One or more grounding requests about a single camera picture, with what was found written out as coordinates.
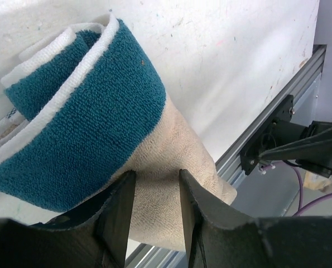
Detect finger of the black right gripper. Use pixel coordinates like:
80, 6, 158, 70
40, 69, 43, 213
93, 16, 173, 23
258, 122, 332, 178

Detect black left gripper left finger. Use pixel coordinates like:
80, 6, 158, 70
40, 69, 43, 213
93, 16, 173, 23
0, 171, 136, 267

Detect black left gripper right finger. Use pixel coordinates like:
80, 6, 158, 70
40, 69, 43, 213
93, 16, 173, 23
179, 169, 332, 267

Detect blue beige Doraemon towel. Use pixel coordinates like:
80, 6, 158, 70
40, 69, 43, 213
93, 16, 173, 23
0, 15, 237, 251

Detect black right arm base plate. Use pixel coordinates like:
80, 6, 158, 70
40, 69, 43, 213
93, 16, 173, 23
240, 95, 293, 175

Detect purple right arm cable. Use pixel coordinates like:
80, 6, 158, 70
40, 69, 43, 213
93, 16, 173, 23
293, 164, 332, 217

